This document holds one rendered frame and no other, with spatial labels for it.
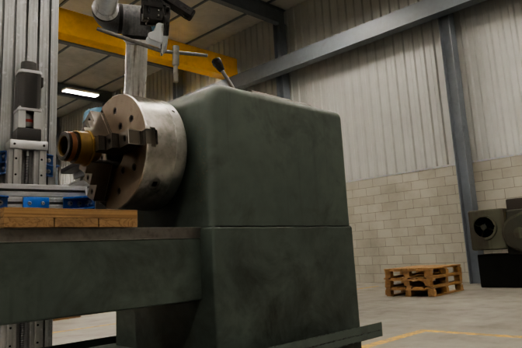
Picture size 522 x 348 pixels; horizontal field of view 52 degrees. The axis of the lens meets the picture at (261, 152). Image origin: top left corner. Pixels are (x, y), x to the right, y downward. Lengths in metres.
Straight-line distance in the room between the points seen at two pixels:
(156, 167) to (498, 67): 10.98
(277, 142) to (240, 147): 0.15
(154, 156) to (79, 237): 0.29
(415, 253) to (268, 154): 10.99
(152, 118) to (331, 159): 0.64
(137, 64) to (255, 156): 0.85
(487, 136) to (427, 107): 1.51
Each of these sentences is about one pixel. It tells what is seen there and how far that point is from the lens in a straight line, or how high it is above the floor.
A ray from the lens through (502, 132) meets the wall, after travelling 11.75.
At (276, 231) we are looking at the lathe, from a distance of 1.54.
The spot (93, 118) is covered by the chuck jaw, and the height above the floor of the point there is 1.18.
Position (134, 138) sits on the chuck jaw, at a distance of 1.38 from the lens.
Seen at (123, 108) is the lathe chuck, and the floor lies 1.19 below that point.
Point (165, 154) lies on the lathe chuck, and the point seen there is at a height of 1.05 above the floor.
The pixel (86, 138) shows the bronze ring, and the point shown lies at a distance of 1.42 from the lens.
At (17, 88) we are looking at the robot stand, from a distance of 2.27.
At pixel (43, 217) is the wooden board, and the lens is 1.20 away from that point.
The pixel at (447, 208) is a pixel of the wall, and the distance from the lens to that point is 12.07.
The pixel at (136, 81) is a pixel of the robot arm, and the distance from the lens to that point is 2.20.
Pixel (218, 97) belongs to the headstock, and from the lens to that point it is 1.46.
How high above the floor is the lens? 0.79
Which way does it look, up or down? 11 degrees up
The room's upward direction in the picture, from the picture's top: 3 degrees counter-clockwise
